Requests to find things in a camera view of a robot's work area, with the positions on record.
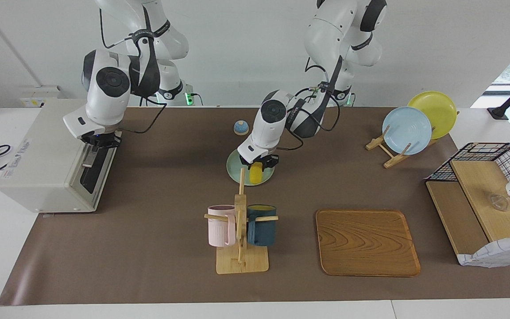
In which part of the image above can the pale green plate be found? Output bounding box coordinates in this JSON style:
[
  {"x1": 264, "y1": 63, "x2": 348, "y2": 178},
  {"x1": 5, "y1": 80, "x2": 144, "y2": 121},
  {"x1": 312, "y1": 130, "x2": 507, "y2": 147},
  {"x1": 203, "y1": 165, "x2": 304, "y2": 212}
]
[{"x1": 226, "y1": 147, "x2": 276, "y2": 187}]

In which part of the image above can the pink mug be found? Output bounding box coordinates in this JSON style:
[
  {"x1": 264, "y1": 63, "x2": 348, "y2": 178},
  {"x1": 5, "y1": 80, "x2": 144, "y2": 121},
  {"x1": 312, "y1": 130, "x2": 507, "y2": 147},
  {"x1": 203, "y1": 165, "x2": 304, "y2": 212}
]
[{"x1": 207, "y1": 204, "x2": 237, "y2": 247}]

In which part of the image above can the white wall box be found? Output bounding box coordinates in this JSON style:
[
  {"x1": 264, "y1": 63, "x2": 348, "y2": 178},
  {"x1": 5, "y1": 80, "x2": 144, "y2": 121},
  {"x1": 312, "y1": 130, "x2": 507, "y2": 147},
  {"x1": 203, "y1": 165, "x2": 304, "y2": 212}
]
[{"x1": 19, "y1": 86, "x2": 67, "y2": 108}]

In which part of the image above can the small clear glass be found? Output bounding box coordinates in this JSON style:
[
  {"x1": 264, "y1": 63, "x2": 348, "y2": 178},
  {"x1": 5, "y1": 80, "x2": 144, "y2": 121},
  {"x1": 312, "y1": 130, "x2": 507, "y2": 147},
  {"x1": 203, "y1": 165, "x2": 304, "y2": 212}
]
[{"x1": 491, "y1": 194, "x2": 510, "y2": 212}]

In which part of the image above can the dark blue mug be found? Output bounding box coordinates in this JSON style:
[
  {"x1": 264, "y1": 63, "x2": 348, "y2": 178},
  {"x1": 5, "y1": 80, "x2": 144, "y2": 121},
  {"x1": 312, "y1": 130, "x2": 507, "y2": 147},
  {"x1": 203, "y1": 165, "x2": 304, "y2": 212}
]
[{"x1": 247, "y1": 204, "x2": 278, "y2": 247}]

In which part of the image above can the white checkered cloth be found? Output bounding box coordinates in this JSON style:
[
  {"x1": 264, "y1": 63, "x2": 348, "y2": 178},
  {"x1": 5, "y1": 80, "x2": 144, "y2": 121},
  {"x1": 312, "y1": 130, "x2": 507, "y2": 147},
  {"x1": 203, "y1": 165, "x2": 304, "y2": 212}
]
[{"x1": 457, "y1": 233, "x2": 510, "y2": 268}]

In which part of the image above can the light blue plate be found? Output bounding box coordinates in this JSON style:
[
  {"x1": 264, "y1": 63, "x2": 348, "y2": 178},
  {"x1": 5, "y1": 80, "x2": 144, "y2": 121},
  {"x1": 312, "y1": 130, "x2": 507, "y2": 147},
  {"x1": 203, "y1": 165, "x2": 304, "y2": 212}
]
[{"x1": 382, "y1": 107, "x2": 433, "y2": 155}]

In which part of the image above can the wooden shelf with wire basket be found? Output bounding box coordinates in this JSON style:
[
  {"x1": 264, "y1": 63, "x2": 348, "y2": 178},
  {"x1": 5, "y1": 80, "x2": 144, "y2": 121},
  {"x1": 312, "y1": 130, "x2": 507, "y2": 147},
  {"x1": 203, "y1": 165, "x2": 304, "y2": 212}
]
[{"x1": 425, "y1": 142, "x2": 510, "y2": 266}]

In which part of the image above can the yellow corn cob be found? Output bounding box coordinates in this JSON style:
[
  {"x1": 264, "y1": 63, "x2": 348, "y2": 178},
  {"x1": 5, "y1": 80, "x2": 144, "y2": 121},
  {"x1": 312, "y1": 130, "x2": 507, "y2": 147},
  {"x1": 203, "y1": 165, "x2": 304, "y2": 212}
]
[{"x1": 249, "y1": 162, "x2": 264, "y2": 185}]

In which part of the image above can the yellow plate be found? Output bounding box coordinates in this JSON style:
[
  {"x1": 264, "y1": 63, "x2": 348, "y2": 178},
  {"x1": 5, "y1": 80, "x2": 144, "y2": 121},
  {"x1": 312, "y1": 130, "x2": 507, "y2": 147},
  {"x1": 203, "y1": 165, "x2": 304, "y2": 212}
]
[{"x1": 407, "y1": 91, "x2": 458, "y2": 140}]

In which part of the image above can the wooden mug tree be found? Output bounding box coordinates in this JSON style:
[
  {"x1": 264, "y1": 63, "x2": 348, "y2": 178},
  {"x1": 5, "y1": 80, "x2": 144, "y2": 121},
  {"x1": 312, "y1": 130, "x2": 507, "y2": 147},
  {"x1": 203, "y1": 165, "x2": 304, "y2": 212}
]
[{"x1": 204, "y1": 167, "x2": 279, "y2": 274}]

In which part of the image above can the brown table mat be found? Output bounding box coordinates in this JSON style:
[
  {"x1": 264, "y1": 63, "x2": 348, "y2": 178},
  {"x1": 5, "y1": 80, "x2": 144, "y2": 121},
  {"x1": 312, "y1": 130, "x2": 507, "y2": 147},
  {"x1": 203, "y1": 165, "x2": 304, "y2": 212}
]
[{"x1": 0, "y1": 106, "x2": 510, "y2": 306}]

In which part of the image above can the beige toaster oven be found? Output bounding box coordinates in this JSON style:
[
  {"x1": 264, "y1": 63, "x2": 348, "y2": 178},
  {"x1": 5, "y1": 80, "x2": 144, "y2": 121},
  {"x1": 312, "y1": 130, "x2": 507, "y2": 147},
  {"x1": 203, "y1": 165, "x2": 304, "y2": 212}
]
[{"x1": 0, "y1": 98, "x2": 119, "y2": 214}]

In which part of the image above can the brown wooden tray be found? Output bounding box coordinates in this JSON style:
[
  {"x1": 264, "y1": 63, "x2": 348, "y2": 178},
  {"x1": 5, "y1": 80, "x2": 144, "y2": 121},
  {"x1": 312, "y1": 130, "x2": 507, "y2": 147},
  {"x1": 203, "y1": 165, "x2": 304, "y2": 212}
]
[{"x1": 316, "y1": 209, "x2": 421, "y2": 277}]

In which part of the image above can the wooden plate rack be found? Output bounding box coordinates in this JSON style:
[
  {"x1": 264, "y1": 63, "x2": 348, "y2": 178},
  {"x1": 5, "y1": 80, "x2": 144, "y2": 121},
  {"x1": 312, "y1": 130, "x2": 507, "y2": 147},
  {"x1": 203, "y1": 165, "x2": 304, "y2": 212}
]
[{"x1": 366, "y1": 111, "x2": 460, "y2": 169}]

